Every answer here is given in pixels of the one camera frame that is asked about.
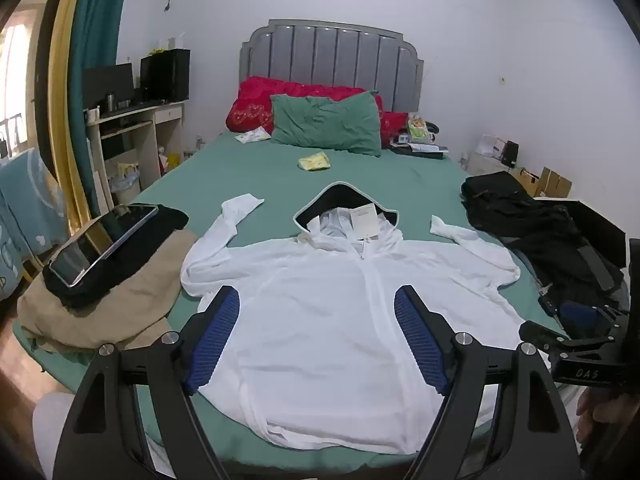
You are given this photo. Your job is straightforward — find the yellow curtain strip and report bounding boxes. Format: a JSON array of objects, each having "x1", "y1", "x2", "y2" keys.
[{"x1": 47, "y1": 0, "x2": 94, "y2": 232}]

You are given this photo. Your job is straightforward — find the white box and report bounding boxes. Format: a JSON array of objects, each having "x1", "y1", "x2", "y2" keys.
[{"x1": 475, "y1": 133, "x2": 507, "y2": 159}]

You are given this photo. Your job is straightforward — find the person's right hand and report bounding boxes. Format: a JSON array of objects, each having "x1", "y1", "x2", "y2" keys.
[{"x1": 575, "y1": 389, "x2": 622, "y2": 457}]

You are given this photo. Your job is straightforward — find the black cloth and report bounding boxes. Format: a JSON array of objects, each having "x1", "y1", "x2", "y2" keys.
[{"x1": 42, "y1": 205, "x2": 190, "y2": 309}]

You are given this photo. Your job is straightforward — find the pile of black clothes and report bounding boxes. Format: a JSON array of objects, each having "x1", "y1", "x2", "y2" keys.
[{"x1": 461, "y1": 171, "x2": 626, "y2": 322}]

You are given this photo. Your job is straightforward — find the green snack packet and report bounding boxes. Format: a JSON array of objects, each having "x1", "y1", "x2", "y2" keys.
[{"x1": 406, "y1": 114, "x2": 435, "y2": 144}]

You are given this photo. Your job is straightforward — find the white paper garment tag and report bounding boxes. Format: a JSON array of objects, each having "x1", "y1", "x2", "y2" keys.
[{"x1": 349, "y1": 206, "x2": 377, "y2": 239}]

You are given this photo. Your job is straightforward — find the black computer tower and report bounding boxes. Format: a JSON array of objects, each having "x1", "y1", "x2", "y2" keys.
[{"x1": 140, "y1": 49, "x2": 192, "y2": 103}]

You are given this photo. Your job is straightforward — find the tablet with silver edge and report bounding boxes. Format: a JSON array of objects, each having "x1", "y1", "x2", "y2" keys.
[{"x1": 49, "y1": 204, "x2": 160, "y2": 289}]

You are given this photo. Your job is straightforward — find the teal curtain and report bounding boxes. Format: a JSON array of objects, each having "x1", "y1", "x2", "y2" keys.
[{"x1": 67, "y1": 0, "x2": 137, "y2": 221}]

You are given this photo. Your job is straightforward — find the green pillow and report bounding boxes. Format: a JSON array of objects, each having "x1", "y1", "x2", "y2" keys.
[{"x1": 270, "y1": 91, "x2": 384, "y2": 157}]

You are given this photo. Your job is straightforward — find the small cardboard box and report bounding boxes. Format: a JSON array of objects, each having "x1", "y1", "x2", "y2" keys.
[{"x1": 517, "y1": 167, "x2": 542, "y2": 195}]

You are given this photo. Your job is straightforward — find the light blue printed blanket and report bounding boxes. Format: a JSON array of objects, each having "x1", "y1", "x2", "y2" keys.
[{"x1": 0, "y1": 147, "x2": 69, "y2": 302}]

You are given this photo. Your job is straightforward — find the person's light grey clothing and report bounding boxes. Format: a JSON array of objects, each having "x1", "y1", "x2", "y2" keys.
[{"x1": 31, "y1": 391, "x2": 77, "y2": 480}]

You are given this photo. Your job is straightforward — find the stack of papers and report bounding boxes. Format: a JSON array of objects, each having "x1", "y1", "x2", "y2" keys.
[{"x1": 390, "y1": 140, "x2": 450, "y2": 160}]

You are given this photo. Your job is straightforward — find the black monitor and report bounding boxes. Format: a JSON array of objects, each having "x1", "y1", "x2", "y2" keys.
[{"x1": 82, "y1": 63, "x2": 136, "y2": 111}]

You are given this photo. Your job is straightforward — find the white and green packet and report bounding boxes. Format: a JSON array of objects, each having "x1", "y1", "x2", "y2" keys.
[{"x1": 235, "y1": 127, "x2": 272, "y2": 145}]

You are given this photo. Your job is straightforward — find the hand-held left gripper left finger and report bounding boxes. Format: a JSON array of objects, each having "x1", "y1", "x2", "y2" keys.
[{"x1": 52, "y1": 285, "x2": 241, "y2": 480}]

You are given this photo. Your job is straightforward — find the red patterned pillow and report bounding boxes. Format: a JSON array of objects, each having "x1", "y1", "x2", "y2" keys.
[{"x1": 226, "y1": 76, "x2": 409, "y2": 149}]

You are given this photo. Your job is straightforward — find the clear plastic bag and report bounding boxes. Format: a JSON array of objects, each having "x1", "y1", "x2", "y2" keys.
[{"x1": 110, "y1": 162, "x2": 141, "y2": 194}]

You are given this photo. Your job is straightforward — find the yellow packet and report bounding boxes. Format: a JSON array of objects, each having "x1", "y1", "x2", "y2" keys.
[{"x1": 298, "y1": 152, "x2": 331, "y2": 172}]

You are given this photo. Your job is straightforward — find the large cardboard box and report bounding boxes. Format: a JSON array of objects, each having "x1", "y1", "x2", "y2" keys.
[{"x1": 538, "y1": 166, "x2": 573, "y2": 199}]

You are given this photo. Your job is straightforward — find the beige cloth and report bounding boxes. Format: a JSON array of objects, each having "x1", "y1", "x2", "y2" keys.
[{"x1": 17, "y1": 230, "x2": 202, "y2": 357}]

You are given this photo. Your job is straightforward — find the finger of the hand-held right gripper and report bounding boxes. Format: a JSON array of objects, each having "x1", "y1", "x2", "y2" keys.
[
  {"x1": 538, "y1": 243, "x2": 627, "y2": 331},
  {"x1": 519, "y1": 310, "x2": 628, "y2": 387}
]

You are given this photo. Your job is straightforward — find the white desk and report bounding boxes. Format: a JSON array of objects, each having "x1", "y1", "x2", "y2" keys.
[{"x1": 84, "y1": 100, "x2": 189, "y2": 196}]

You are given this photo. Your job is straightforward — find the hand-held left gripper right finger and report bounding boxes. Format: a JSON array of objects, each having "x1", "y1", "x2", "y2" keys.
[{"x1": 393, "y1": 285, "x2": 583, "y2": 480}]

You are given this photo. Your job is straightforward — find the white hooded jacket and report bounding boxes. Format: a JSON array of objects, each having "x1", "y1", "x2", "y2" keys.
[{"x1": 180, "y1": 182, "x2": 533, "y2": 457}]

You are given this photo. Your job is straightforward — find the grey padded headboard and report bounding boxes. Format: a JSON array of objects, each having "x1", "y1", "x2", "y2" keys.
[{"x1": 239, "y1": 19, "x2": 425, "y2": 113}]

